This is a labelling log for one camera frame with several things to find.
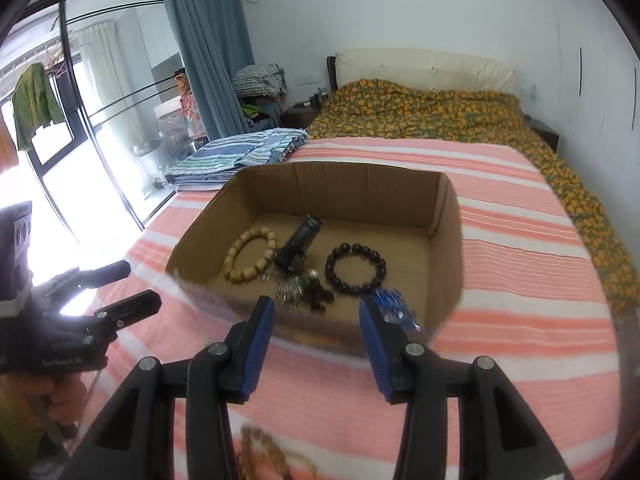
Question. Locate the green cloth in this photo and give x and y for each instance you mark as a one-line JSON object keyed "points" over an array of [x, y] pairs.
{"points": [[250, 110]]}

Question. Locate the wall socket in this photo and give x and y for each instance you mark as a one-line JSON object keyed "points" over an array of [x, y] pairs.
{"points": [[532, 91]]}

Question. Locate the sliding glass door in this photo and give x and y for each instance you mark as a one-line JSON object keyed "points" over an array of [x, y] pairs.
{"points": [[125, 60]]}

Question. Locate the pink striped bed sheet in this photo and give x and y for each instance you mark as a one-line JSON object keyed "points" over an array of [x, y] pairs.
{"points": [[525, 310]]}

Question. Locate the folded blue striped blanket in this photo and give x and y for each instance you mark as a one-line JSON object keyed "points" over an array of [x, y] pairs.
{"points": [[235, 152]]}

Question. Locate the blue curtain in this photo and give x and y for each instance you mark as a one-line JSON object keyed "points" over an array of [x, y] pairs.
{"points": [[205, 35]]}

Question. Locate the small dark bottle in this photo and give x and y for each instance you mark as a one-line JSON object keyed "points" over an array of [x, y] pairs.
{"points": [[321, 95]]}

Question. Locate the silver suitcase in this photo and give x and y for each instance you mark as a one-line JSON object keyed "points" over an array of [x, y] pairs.
{"points": [[198, 145]]}

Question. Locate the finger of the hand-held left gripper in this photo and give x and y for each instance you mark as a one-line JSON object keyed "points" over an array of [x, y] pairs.
{"points": [[135, 305], [100, 274]]}

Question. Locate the cardboard box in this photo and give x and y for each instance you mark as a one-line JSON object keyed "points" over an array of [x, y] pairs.
{"points": [[350, 195]]}

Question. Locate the white wardrobe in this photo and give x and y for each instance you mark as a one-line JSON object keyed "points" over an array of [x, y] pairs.
{"points": [[600, 60]]}

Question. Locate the yellow floral blanket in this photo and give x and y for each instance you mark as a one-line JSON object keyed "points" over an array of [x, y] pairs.
{"points": [[425, 110]]}

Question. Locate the hanging green garment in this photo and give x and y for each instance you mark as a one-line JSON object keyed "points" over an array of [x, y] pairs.
{"points": [[35, 100]]}

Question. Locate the pile of checked clothes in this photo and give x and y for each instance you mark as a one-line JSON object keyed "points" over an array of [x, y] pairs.
{"points": [[260, 80]]}

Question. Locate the dark wooden nightstand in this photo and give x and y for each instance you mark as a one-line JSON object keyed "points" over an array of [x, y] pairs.
{"points": [[297, 117], [547, 135]]}

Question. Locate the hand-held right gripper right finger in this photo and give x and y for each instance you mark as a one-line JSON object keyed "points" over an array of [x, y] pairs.
{"points": [[375, 355]]}

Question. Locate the cream padded headboard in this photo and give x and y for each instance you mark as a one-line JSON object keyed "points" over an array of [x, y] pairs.
{"points": [[425, 67]]}

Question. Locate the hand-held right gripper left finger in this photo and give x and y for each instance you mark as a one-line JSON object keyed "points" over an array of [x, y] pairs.
{"points": [[257, 350]]}

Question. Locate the hanging floral garment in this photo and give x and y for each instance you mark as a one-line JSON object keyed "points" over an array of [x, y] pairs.
{"points": [[190, 110]]}

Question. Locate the person's left hand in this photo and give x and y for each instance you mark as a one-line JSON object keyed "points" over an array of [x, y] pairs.
{"points": [[70, 392]]}

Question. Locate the hanging yellow garment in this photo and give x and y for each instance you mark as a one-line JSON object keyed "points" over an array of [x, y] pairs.
{"points": [[6, 145]]}

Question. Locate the white wall switch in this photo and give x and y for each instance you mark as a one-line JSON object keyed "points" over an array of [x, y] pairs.
{"points": [[306, 79]]}

